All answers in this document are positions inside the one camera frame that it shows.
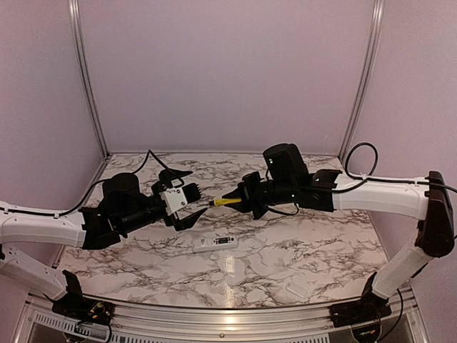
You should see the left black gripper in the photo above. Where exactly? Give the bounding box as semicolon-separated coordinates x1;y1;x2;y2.
119;168;206;235

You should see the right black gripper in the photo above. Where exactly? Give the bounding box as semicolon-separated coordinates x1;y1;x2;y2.
224;170;297;219

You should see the yellow handled screwdriver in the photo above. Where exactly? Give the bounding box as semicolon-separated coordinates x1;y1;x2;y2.
208;198;242;207

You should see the white remote control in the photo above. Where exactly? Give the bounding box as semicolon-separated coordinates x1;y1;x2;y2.
191;236;238;253

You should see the white battery compartment cover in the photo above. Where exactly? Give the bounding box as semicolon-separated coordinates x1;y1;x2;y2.
286;282;307;298

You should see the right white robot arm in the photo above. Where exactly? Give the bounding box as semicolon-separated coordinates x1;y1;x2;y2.
221;143;455;320

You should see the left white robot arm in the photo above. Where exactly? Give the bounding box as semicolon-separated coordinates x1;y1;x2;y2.
1;169;205;318

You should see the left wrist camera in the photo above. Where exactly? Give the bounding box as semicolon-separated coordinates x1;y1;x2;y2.
160;183;201;216

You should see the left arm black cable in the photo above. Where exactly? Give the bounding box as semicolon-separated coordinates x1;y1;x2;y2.
0;149;186;217

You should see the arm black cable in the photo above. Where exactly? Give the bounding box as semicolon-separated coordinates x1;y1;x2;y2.
0;149;186;217
266;141;457;215

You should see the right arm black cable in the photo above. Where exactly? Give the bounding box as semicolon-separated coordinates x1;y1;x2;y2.
266;141;457;215

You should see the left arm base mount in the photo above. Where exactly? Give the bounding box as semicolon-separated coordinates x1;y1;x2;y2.
51;270;115;326

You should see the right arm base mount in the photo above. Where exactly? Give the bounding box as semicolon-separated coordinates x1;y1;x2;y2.
329;277;392;327

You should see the front aluminium rail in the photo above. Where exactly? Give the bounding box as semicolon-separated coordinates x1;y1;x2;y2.
14;289;429;342

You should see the left aluminium corner post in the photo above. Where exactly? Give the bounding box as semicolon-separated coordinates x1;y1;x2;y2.
68;0;110;159

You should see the aluminium corner post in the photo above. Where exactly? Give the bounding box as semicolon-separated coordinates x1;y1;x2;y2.
68;0;110;159
338;0;386;161

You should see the right aluminium corner post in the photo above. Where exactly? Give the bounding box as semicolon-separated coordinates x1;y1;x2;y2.
338;0;386;161

